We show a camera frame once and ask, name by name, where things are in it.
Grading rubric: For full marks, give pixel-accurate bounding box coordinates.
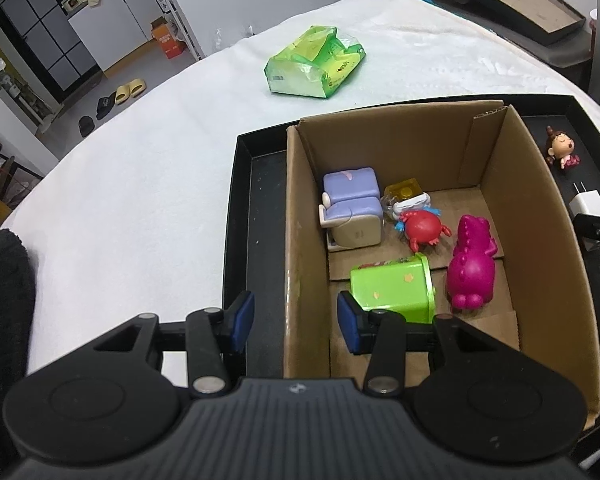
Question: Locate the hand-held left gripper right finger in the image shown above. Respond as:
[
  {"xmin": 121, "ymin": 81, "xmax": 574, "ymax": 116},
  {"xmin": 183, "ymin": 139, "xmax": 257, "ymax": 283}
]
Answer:
[{"xmin": 335, "ymin": 290, "xmax": 487, "ymax": 397}]

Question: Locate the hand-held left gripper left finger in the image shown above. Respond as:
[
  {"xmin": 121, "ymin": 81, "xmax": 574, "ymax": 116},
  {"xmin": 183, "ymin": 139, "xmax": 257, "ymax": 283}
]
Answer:
[{"xmin": 93, "ymin": 290, "xmax": 257, "ymax": 397}]

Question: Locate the white charger plug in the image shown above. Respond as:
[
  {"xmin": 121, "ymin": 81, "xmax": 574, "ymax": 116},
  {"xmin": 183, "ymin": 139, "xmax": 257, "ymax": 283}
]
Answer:
[{"xmin": 569, "ymin": 182, "xmax": 600, "ymax": 222}]

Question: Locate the green toy bin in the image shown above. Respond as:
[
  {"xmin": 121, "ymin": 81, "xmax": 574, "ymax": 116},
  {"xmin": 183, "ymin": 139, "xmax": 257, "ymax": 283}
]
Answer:
[{"xmin": 349, "ymin": 252, "xmax": 437, "ymax": 326}]

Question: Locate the brown cardboard box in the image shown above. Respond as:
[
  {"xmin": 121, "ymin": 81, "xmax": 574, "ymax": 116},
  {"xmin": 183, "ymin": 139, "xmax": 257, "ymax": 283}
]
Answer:
[{"xmin": 282, "ymin": 100, "xmax": 600, "ymax": 432}]

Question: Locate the black tray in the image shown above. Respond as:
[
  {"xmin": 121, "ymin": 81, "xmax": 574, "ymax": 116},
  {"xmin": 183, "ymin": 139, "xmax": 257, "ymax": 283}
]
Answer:
[{"xmin": 222, "ymin": 94, "xmax": 600, "ymax": 468}]

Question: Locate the purple toy armchair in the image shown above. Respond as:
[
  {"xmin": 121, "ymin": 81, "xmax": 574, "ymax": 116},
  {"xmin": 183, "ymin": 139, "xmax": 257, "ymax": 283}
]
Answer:
[{"xmin": 319, "ymin": 167, "xmax": 385, "ymax": 252}]

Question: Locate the red crab toy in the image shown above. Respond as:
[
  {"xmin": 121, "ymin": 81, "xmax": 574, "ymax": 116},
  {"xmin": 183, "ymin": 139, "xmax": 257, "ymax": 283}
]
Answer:
[{"xmin": 394, "ymin": 210, "xmax": 453, "ymax": 254}]

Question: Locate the magenta dinosaur toy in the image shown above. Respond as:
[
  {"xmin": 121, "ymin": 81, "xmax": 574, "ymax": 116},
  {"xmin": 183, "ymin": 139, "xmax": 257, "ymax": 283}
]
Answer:
[{"xmin": 446, "ymin": 214, "xmax": 499, "ymax": 314}]

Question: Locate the small doll figure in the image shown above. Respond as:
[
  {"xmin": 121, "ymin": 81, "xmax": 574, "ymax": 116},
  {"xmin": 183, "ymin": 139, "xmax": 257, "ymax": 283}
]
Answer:
[{"xmin": 545, "ymin": 126, "xmax": 581, "ymax": 174}]

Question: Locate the yellow slippers pair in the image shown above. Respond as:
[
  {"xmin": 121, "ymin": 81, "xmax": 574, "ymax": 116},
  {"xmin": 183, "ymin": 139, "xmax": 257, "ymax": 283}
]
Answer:
[{"xmin": 114, "ymin": 78, "xmax": 146, "ymax": 105}]

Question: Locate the green tissue packet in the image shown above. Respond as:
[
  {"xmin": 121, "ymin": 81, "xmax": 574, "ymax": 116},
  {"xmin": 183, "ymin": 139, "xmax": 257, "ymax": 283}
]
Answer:
[{"xmin": 264, "ymin": 25, "xmax": 367, "ymax": 99}]

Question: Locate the orange cardboard box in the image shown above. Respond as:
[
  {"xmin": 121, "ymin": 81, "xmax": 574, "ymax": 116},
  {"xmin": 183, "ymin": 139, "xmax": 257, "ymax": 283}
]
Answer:
[{"xmin": 150, "ymin": 17, "xmax": 187, "ymax": 59}]

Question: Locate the white cabinet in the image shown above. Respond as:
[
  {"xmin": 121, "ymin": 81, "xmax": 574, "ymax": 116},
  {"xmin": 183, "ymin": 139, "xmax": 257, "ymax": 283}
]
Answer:
[{"xmin": 66, "ymin": 0, "xmax": 204, "ymax": 72}]

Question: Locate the black grid door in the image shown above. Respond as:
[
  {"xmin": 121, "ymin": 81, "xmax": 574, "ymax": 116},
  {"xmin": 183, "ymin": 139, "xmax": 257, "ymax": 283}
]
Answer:
[{"xmin": 0, "ymin": 0, "xmax": 102, "ymax": 107}]

